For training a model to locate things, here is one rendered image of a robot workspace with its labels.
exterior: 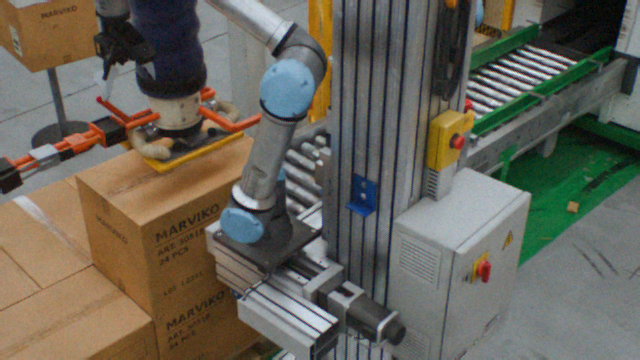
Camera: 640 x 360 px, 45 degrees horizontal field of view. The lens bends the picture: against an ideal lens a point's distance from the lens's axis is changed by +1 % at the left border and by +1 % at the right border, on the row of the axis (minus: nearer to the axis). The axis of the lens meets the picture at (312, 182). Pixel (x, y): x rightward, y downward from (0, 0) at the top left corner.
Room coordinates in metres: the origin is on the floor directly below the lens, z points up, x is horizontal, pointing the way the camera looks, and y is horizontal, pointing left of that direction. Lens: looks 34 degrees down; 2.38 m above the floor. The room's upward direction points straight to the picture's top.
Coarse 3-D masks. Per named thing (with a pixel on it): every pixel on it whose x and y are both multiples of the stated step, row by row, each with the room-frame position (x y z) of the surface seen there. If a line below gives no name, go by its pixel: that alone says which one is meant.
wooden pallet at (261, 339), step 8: (264, 336) 2.22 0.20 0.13; (248, 344) 2.16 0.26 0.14; (256, 344) 2.23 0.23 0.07; (264, 344) 2.22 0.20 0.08; (272, 344) 2.25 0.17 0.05; (240, 352) 2.13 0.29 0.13; (248, 352) 2.23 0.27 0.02; (256, 352) 2.23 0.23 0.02; (264, 352) 2.22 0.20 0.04; (272, 352) 2.24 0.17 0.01
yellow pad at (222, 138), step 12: (216, 132) 2.23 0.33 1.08; (228, 132) 2.24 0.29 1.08; (240, 132) 2.24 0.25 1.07; (180, 144) 2.12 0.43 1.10; (204, 144) 2.16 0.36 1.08; (216, 144) 2.17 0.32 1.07; (180, 156) 2.08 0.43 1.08; (192, 156) 2.10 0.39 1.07; (156, 168) 2.03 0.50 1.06; (168, 168) 2.03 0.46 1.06
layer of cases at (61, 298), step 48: (48, 192) 2.65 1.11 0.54; (0, 240) 2.32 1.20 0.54; (48, 240) 2.32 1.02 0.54; (0, 288) 2.05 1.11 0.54; (48, 288) 2.05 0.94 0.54; (96, 288) 2.05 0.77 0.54; (0, 336) 1.81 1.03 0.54; (48, 336) 1.81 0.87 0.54; (96, 336) 1.81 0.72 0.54; (144, 336) 1.86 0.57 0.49; (192, 336) 1.99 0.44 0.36; (240, 336) 2.14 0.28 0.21
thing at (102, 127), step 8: (96, 120) 2.09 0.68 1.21; (104, 120) 2.10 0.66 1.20; (112, 120) 2.10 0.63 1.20; (120, 120) 2.08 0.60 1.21; (96, 128) 2.03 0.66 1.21; (104, 128) 2.05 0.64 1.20; (112, 128) 2.05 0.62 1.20; (120, 128) 2.04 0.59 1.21; (104, 136) 2.01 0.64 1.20; (112, 136) 2.02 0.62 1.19; (120, 136) 2.04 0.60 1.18; (104, 144) 2.01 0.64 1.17; (112, 144) 2.02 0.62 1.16
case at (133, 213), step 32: (128, 160) 2.27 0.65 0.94; (192, 160) 2.27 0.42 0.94; (224, 160) 2.27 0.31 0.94; (96, 192) 2.08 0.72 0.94; (128, 192) 2.07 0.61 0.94; (160, 192) 2.07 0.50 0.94; (192, 192) 2.07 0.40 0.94; (224, 192) 2.12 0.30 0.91; (96, 224) 2.11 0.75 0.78; (128, 224) 1.94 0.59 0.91; (160, 224) 1.94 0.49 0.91; (192, 224) 2.03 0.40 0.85; (96, 256) 2.15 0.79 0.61; (128, 256) 1.97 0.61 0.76; (160, 256) 1.93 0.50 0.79; (192, 256) 2.02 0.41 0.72; (128, 288) 2.00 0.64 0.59; (160, 288) 1.92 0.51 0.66; (192, 288) 2.01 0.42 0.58
